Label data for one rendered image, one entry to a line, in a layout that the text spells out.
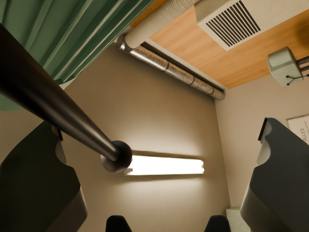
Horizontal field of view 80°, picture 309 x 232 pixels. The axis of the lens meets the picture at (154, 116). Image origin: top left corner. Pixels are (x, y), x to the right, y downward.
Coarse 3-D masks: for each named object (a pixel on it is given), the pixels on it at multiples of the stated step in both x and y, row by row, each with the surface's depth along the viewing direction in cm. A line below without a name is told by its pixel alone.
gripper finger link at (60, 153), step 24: (24, 144) 9; (48, 144) 9; (0, 168) 8; (24, 168) 8; (48, 168) 8; (72, 168) 8; (0, 192) 6; (24, 192) 6; (48, 192) 6; (72, 192) 6; (0, 216) 6; (24, 216) 6; (48, 216) 6; (72, 216) 6
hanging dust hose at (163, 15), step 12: (168, 0) 151; (180, 0) 143; (192, 0) 141; (156, 12) 159; (168, 12) 152; (180, 12) 150; (144, 24) 168; (156, 24) 163; (132, 36) 179; (144, 36) 176
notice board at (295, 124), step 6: (288, 120) 254; (294, 120) 249; (300, 120) 244; (306, 120) 240; (288, 126) 252; (294, 126) 247; (300, 126) 243; (306, 126) 238; (294, 132) 246; (300, 132) 242; (306, 132) 237; (306, 138) 236
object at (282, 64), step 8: (288, 48) 177; (272, 56) 182; (280, 56) 178; (288, 56) 174; (272, 64) 185; (280, 64) 188; (288, 64) 183; (296, 64) 186; (272, 72) 193; (280, 72) 193; (288, 72) 194; (296, 72) 194; (280, 80) 209; (288, 80) 209; (296, 80) 209
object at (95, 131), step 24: (0, 24) 4; (0, 48) 4; (0, 72) 4; (24, 72) 5; (24, 96) 5; (48, 96) 6; (48, 120) 7; (72, 120) 8; (96, 144) 12; (120, 144) 20; (120, 168) 19
